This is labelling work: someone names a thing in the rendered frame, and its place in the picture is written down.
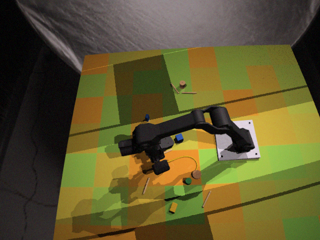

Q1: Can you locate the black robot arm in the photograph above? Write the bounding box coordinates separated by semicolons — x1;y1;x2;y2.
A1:
118;105;255;156

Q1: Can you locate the round wooden button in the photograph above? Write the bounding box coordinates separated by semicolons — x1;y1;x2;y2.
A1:
192;170;202;179

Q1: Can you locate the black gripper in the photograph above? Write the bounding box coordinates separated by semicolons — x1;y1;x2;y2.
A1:
145;144;170;175

